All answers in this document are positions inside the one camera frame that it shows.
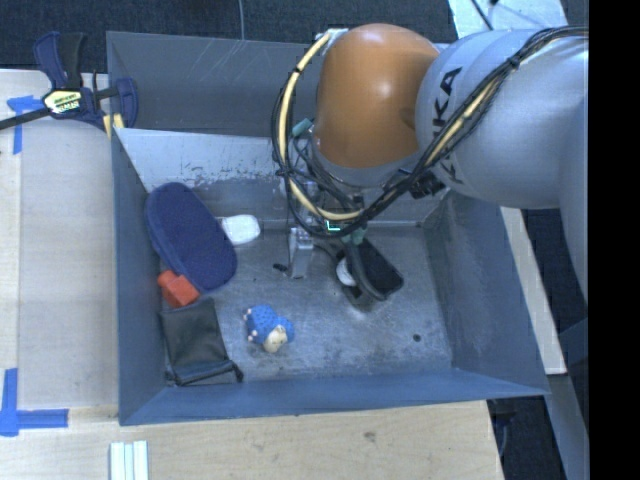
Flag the white rounded block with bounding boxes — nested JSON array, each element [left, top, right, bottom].
[[220, 213, 263, 246]]

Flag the blue toy sheep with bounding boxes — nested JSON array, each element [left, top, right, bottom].
[[241, 303, 296, 355]]

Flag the grey metal bin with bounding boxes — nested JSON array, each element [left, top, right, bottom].
[[105, 30, 552, 427]]

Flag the red-orange block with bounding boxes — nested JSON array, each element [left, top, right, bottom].
[[156, 269, 202, 309]]

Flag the dark green pouch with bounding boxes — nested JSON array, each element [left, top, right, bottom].
[[158, 296, 245, 388]]

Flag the black cylinder on white bracket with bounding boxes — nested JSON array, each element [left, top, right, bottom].
[[335, 240, 375, 302]]

